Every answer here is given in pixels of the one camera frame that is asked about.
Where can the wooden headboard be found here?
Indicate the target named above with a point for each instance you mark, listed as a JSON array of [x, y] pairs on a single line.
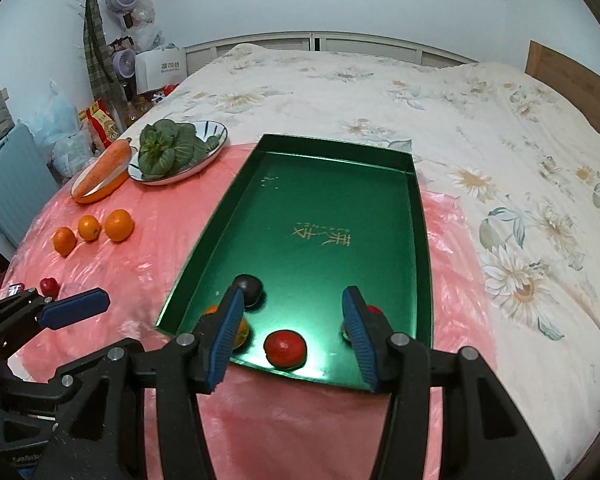
[[575, 82]]

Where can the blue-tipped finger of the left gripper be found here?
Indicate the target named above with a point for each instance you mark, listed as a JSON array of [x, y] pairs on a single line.
[[57, 314]]

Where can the red yellow snack bag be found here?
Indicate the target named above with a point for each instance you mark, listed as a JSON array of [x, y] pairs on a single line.
[[99, 120]]

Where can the light blue suitcase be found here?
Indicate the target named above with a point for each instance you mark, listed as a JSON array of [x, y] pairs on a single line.
[[26, 183]]

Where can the white blue-rimmed plate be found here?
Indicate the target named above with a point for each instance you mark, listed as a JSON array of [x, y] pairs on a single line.
[[190, 159]]

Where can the pink plastic sheet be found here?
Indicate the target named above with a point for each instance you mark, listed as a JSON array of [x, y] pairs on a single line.
[[258, 426]]

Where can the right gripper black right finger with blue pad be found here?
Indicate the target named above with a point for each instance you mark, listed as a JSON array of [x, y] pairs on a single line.
[[484, 436]]

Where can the carrot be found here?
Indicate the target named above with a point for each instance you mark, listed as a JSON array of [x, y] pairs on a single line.
[[112, 162]]

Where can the green leafy vegetable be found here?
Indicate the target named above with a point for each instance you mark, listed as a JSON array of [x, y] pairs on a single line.
[[172, 147]]

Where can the green shallow box tray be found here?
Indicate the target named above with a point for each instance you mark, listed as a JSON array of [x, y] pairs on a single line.
[[310, 218]]

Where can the red smartphone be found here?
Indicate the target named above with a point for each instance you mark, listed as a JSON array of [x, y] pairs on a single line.
[[15, 289]]

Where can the clear plastic bag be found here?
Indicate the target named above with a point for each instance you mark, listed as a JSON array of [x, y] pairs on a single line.
[[65, 144]]

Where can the orange fruit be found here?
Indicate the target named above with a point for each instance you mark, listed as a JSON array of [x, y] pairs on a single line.
[[64, 241], [243, 331], [89, 228], [119, 225]]

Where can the white cardboard box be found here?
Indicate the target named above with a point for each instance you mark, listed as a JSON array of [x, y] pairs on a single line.
[[158, 68]]

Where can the plaid scarf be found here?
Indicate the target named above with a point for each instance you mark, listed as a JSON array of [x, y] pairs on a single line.
[[103, 79]]

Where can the orange rimmed plate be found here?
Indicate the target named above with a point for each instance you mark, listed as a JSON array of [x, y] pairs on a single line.
[[107, 190]]

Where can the small red apple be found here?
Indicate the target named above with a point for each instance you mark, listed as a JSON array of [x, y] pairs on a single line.
[[49, 287]]

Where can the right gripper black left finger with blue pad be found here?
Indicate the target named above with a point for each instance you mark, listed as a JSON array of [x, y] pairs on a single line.
[[100, 431]]

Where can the lower purple fan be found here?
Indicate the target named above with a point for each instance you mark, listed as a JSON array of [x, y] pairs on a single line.
[[123, 62]]

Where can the dark plum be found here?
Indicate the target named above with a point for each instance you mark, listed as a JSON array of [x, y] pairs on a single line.
[[252, 289]]

